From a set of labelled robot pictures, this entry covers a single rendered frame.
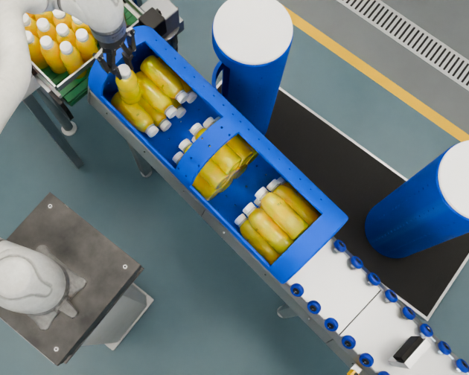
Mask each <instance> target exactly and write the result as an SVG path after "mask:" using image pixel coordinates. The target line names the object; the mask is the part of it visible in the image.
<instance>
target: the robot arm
mask: <svg viewBox="0 0 469 375"><path fill-rule="evenodd" d="M55 9H56V10H60V11H62V12H65V13H67V14H69V15H71V16H73V17H75V18H76V19H79V20H80V21H81V22H83V23H84V24H85V25H88V26H89V28H90V30H91V32H92V35H93V37H94V38H96V40H97V41H98V42H99V44H100V46H99V49H100V50H99V52H97V53H95V52H94V53H93V54H92V56H93V57H94V58H95V59H96V60H97V61H98V62H99V64H100V66H101V68H102V69H103V70H104V71H105V72H106V73H107V74H109V73H110V72H111V73H112V74H113V75H115V76H116V77H117V78H118V79H119V80H121V79H122V77H121V73H120V71H119V68H118V67H117V65H116V64H115V56H116V51H117V50H118V49H119V48H121V49H122V50H123V52H122V53H121V54H122V56H123V58H124V62H125V64H126V65H128V66H129V67H130V69H131V70H133V69H134V68H133V64H132V62H131V60H133V57H134V55H133V54H132V52H135V51H136V50H137V49H136V44H135V30H134V29H133V28H132V27H131V26H130V25H128V26H127V25H126V22H125V18H124V3H123V0H0V134H1V131H2V130H3V129H4V127H5V125H6V123H7V122H8V121H9V119H10V117H11V115H12V114H13V113H14V111H15V110H16V108H17V106H18V105H19V104H20V102H21V101H22V99H23V97H24V96H25V94H26V92H27V90H28V87H29V85H30V81H31V73H32V65H31V56H30V51H29V47H28V41H27V37H26V33H25V26H24V22H23V15H24V14H25V13H30V14H40V13H44V12H48V11H54V10H55ZM126 38H127V45H128V47H127V46H126V45H125V44H124V42H125V39H126ZM103 53H105V54H106V61H105V60H104V57H103ZM86 284H87V282H86V279H85V278H83V277H81V276H79V275H76V274H75V273H74V272H73V271H72V270H70V268H68V267H67V266H66V265H65V264H63V263H62V262H61V261H60V260H58V259H57V258H56V257H55V256H53V254H52V253H51V252H50V251H49V249H48V247H47V246H45V245H40V246H38V247H37V248H36V251H34V250H32V249H29V248H26V247H24V246H21V245H18V244H15V243H12V242H10V241H7V240H4V239H2V238H0V307H3V308H5V309H6V310H10V311H13V312H16V313H24V314H27V315H28V316H29V317H30V318H32V319H33V320H34V321H35V323H36V325H37V326H38V328H39V329H40V330H48V329H49V328H50V326H51V324H52V322H53V320H54V319H55V318H56V317H57V315H58V314H59V313H60V312H63V313H65V314H66V315H68V316H69V317H71V318H76V316H77V315H78V313H79V312H78V311H77V310H76V308H75V307H74V306H73V305H72V304H71V302H70V300H71V299H72V298H73V297H74V296H75V295H76V293H77V292H79V291H80V290H81V289H83V288H84V287H85V286H86Z"/></svg>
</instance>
